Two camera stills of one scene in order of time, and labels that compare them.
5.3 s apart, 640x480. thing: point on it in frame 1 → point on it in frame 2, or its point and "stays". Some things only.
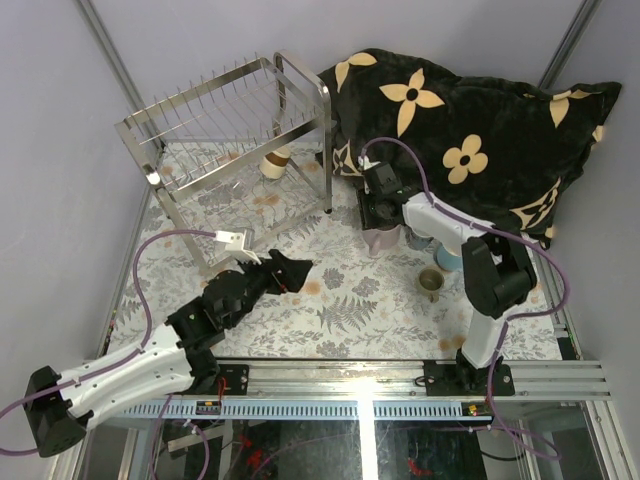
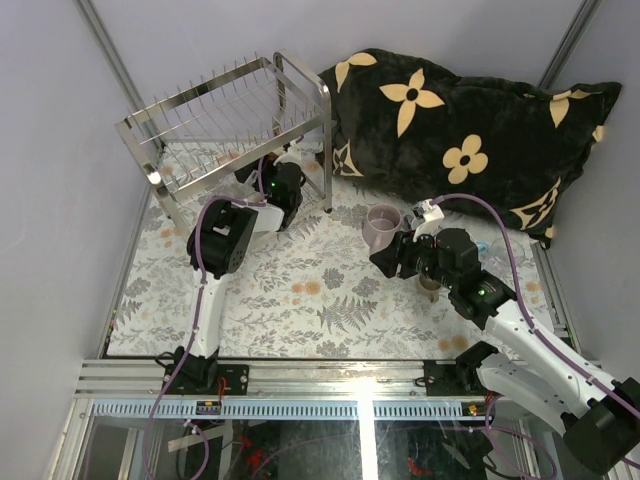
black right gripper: [365, 196] → [400, 252]
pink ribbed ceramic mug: [378, 239] stays
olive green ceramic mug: [430, 281] stays
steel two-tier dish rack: [238, 156] stays
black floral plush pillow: [495, 153] stays
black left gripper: [283, 275] → [254, 179]
